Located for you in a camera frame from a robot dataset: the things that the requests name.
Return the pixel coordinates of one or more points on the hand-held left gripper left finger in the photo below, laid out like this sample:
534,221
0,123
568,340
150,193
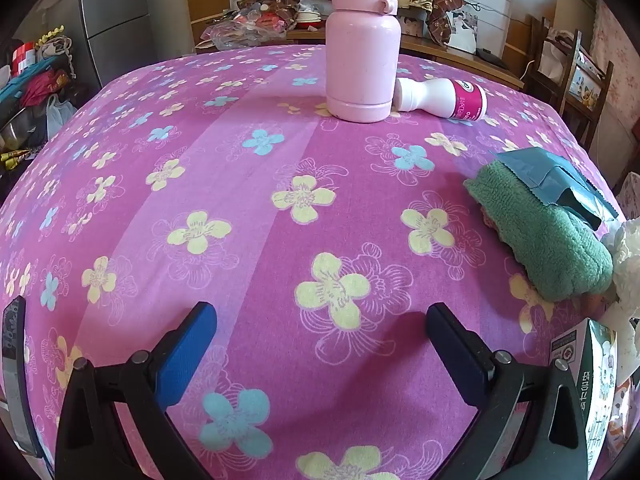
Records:
185,355

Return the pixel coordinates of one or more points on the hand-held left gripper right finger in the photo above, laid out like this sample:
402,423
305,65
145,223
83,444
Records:
460,355

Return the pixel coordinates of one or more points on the green white drink carton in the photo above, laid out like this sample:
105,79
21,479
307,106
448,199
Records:
595,385

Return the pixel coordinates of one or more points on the green fluffy cloth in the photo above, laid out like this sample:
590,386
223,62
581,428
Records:
550,245

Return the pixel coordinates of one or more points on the teal plastic wrapper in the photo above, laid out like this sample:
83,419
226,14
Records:
545,175

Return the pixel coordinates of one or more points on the pink floral tablecloth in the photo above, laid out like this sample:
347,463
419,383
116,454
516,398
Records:
300,260

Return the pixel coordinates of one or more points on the black metal bar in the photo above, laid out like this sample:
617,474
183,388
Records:
12,375

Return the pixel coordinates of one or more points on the small white pink-label bottle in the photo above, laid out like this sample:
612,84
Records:
435,95

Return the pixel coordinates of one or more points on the white plastic bag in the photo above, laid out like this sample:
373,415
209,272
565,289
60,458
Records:
60,115

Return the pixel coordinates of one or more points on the wooden chair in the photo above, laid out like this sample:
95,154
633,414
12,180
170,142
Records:
582,90

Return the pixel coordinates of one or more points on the low wooden cabinet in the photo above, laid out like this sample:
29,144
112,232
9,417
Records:
450,57

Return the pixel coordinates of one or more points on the pink water bottle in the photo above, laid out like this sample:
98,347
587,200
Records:
360,60

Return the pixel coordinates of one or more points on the teal bag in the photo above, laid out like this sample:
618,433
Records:
25,82

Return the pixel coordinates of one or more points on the leaning wedding photo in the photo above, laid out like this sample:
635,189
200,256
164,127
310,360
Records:
465,30

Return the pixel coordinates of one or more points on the framed couple photo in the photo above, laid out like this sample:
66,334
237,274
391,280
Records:
412,26

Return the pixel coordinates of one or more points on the sofa with floral cover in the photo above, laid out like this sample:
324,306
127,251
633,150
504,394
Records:
620,60

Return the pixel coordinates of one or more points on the pile of plastic bags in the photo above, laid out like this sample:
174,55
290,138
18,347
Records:
250,22

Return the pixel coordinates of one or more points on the grey refrigerator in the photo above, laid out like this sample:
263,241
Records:
115,10

